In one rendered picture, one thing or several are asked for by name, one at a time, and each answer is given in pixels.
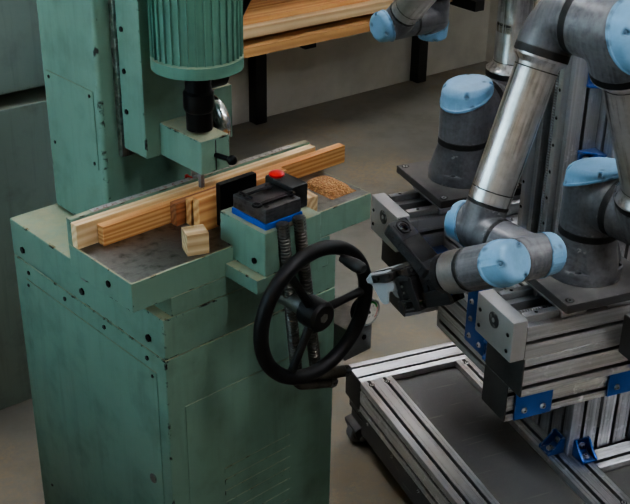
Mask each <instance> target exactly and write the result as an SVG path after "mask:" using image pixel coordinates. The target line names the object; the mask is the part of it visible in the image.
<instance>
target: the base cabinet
mask: <svg viewBox="0 0 630 504"><path fill-rule="evenodd" d="M14 257H15V265H16V274H17V282H18V290H19V298H20V306H21V314H22V322H23V330H24V338H25V346H26V354H27V362H28V370H29V378H30V387H31V395H32V403H33V411H34V419H35V427H36V435H37V443H38V451H39V459H40V467H41V475H42V483H43V491H44V500H45V504H329V493H330V456H331V418H332V388H320V389H308V390H299V389H297V388H296V387H294V385H287V384H282V383H279V382H277V381H275V380H273V379H272V378H270V377H269V376H268V375H267V374H266V373H265V372H264V371H263V370H262V368H261V367H260V365H259V363H258V361H257V358H256V355H255V351H254V344H253V329H254V322H253V323H250V324H248V325H246V326H243V327H241V328H239V329H237V330H234V331H232V332H230V333H227V334H225V335H223V336H221V337H218V338H216V339H214V340H212V341H209V342H207V343H205V344H202V345H200V346H198V347H196V348H193V349H191V350H189V351H187V352H184V353H182V354H180V355H177V356H175V357H173V358H171V359H168V360H164V359H162V358H161V357H159V356H158V355H157V354H155V353H154V352H152V351H151V350H150V349H148V348H147V347H145V346H144V345H143V344H141V343H140V342H138V341H137V340H135V339H134V338H133V337H131V336H130V335H128V334H127V333H126V332H124V331H123V330H121V329H120V328H119V327H117V326H116V325H114V324H113V323H111V322H110V321H109V320H107V319H106V318H104V317H103V316H102V315H100V314H99V313H97V312H96V311H95V310H93V309H92V308H90V307H89V306H88V305H86V304H85V303H83V302H82V301H80V300H79V299H78V298H76V297H75V296H73V295H72V294H71V293H69V292H68V291H66V290H65V289H64V288H62V287H61V286H59V285H58V284H56V283H55V282H54V281H52V280H51V279H49V278H48V277H47V276H45V275H44V274H42V273H41V272H40V271H38V270H37V269H35V268H34V267H33V266H31V265H30V264H28V263H27V262H25V261H24V260H23V259H21V258H20V257H18V256H17V255H16V254H15V255H14ZM285 321H286V320H285V311H284V309H282V310H280V311H278V312H275V313H273V314H272V318H271V322H270V327H269V347H270V351H271V354H272V356H273V358H274V360H275V361H276V363H277V364H278V365H280V366H281V367H283V368H285V369H288V368H289V366H290V363H289V354H288V353H289V352H288V343H287V342H288V341H287V334H286V333H287V332H286V330H287V329H286V323H285Z"/></svg>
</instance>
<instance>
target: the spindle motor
mask: <svg viewBox="0 0 630 504"><path fill-rule="evenodd" d="M147 11H148V29H149V47H150V66H151V70H152V71H153V72H154V73H155V74H157V75H159V76H162V77H165V78H169V79H175V80H183V81H207V80H216V79H222V78H226V77H229V76H232V75H235V74H237V73H239V72H240V71H241V70H242V69H243V68H244V44H243V0H147Z"/></svg>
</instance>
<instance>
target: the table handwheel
mask: <svg viewBox="0 0 630 504"><path fill-rule="evenodd" d="M342 254H345V255H348V256H352V257H354V258H357V259H360V260H361V261H363V262H365V263H366V267H367V269H366V271H365V272H364V273H362V274H357V273H356V274H357V278H358V288H356V289H354V290H352V291H350V292H348V293H346V294H344V295H342V296H340V297H338V298H335V299H333V300H331V301H329V302H327V301H326V300H324V299H322V298H320V297H318V296H317V295H314V294H311V295H308V294H307V292H306V291H305V289H304V288H303V287H302V285H301V283H300V282H299V280H298V279H297V277H296V274H297V273H298V272H299V271H300V270H301V269H302V268H303V267H305V266H306V265H307V264H309V263H310V262H312V261H314V260H315V259H318V258H320V257H323V256H326V255H342ZM370 273H371V270H370V266H369V264H368V261H367V260H366V258H365V256H364V255H363V254H362V252H361V251H360V250H359V249H358V248H357V247H355V246H354V245H352V244H350V243H348V242H346V241H342V240H335V239H330V240H323V241H319V242H316V243H313V244H311V245H309V246H307V247H305V248H303V249H302V250H300V251H299V252H297V253H296V254H295V255H293V256H292V257H291V258H290V259H289V260H288V261H287V262H286V263H285V264H284V265H283V266H282V267H281V268H280V269H279V270H278V272H277V273H276V274H275V276H274V277H273V278H272V280H271V282H270V283H269V285H268V286H267V288H266V290H265V292H263V293H262V294H263V296H262V299H261V301H260V304H259V306H258V309H257V313H256V317H255V321H254V329H253V344H254V351H255V355H256V358H257V361H258V363H259V365H260V367H261V368H262V370H263V371H264V372H265V373H266V374H267V375H268V376H269V377H270V378H272V379H273V380H275V381H277V382H279V383H282V384H287V385H300V384H305V383H308V382H311V381H313V380H316V379H318V378H320V377H322V376H323V375H325V374H326V373H328V372H329V371H330V370H332V369H333V368H334V367H335V366H336V365H338V364H339V363H340V362H341V361H342V359H343V358H344V357H345V356H346V355H347V354H348V352H349V351H350V350H351V348H352V347H353V346H354V344H355V343H356V341H357V339H358V338H359V336H360V334H361V332H362V330H363V328H364V325H365V323H366V320H367V317H368V314H369V311H370V307H371V302H372V294H373V286H372V285H371V284H370V283H367V280H366V278H367V277H368V275H369V274H370ZM288 283H290V285H291V286H292V287H293V289H294V290H295V293H294V294H293V295H291V296H289V298H284V297H283V293H282V292H283V290H284V289H285V287H286V286H287V285H288ZM357 297H358V298H357ZM355 298H357V303H356V307H355V311H354V314H353V317H352V319H351V321H350V324H349V326H348V328H347V330H346V331H345V333H344V335H343V336H342V338H341V339H340V340H339V342H338V343H337V344H336V346H335V347H334V348H333V349H332V350H331V351H330V352H329V353H328V354H327V355H326V356H325V357H323V358H322V359H321V360H319V361H318V362H316V363H315V364H313V365H311V366H309V367H307V368H304V369H299V370H298V367H299V364H300V362H301V359H302V356H303V354H304V351H305V349H306V347H307V344H308V342H309V340H310V337H311V335H312V333H313V331H314V332H321V331H323V330H324V329H326V328H327V327H328V326H329V325H330V324H331V322H332V320H333V317H334V309H335V308H337V307H339V306H341V305H343V304H345V303H347V302H349V301H351V300H353V299H355ZM277 302H278V303H280V304H281V305H283V306H285V307H286V308H288V309H290V310H291V311H293V312H295V313H296V317H297V320H298V322H299V323H301V324H303V325H304V326H305V327H304V330H303V332H302V335H301V338H300V341H299V343H298V346H297V349H296V351H295V354H294V356H293V358H292V361H291V363H290V366H289V368H288V369H285V368H283V367H281V366H280V365H278V364H277V363H276V361H275V360H274V358H273V356H272V354H271V351H270V347H269V327H270V322H271V318H272V314H273V311H274V309H275V306H276V304H277Z"/></svg>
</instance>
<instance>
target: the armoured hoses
mask: <svg viewBox="0 0 630 504"><path fill-rule="evenodd" d="M292 223H293V224H294V230H295V231H294V232H295V239H296V240H295V241H296V243H295V244H296V250H297V252H299V251H300V250H302V249H303V248H305V247H307V246H308V238H307V236H308V235H307V231H306V230H307V229H306V228H307V222H306V216H305V215H302V214H299V215H295V216H293V217H292ZM276 229H277V232H278V234H277V235H278V239H279V240H278V242H279V243H278V245H279V247H278V248H279V254H280V255H279V257H280V259H279V260H280V268H281V267H282V266H283V265H284V264H285V263H286V262H287V261H288V260H289V259H290V258H291V257H292V251H291V249H292V248H291V244H290V243H291V241H290V240H291V239H290V235H291V234H290V224H289V222H288V221H279V222H277V223H276ZM297 252H296V253H297ZM310 267H311V265H310V263H309V264H307V265H306V266H305V267H303V268H302V269H301V270H300V271H299V277H300V278H299V280H300V283H301V285H302V287H303V288H304V289H305V291H306V292H307V294H308V295H311V294H313V293H314V292H313V283H312V277H311V276H312V274H311V268H310ZM282 293H283V297H284V298H289V296H291V295H293V294H294V293H295V290H294V289H293V287H292V286H291V285H290V283H288V285H287V286H286V287H285V289H284V290H283V292H282ZM284 311H285V320H286V321H285V323H286V329H287V330H286V332H287V333H286V334H287V341H288V342H287V343H288V352H289V353H288V354H289V363H291V361H292V358H293V356H294V354H295V351H296V349H297V346H298V343H299V341H300V340H299V339H300V338H299V329H298V328H299V327H298V320H297V317H296V313H295V312H293V311H291V310H290V309H288V308H286V307H285V306H284ZM318 339H319V338H318V332H314V331H313V333H312V335H311V337H310V340H309V342H308V344H307V349H308V350H307V351H308V357H309V358H308V359H309V366H311V365H313V364H315V363H316V362H318V361H319V360H321V359H320V358H321V357H320V351H319V350H320V349H319V340H318ZM351 373H352V368H351V366H349V365H341V366H335V367H334V368H333V369H332V370H330V371H329V372H328V373H326V374H325V375H323V376H322V377H320V378H318V379H316V380H313V381H311V382H308V383H305V384H300V385H294V387H296V388H297V389H299V390H308V389H320V388H333V387H336V386H337V384H338V379H337V378H340V377H347V376H350V375H351Z"/></svg>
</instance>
